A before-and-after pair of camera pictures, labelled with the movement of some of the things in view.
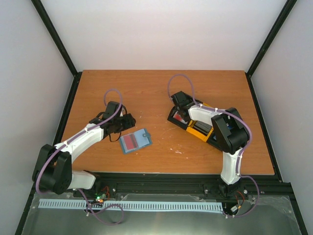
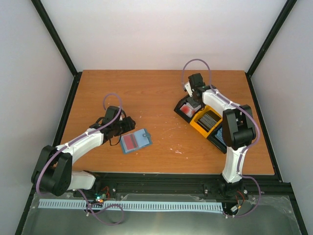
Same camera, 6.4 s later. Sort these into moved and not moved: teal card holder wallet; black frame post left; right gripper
Moved: right gripper
Not moved: teal card holder wallet; black frame post left
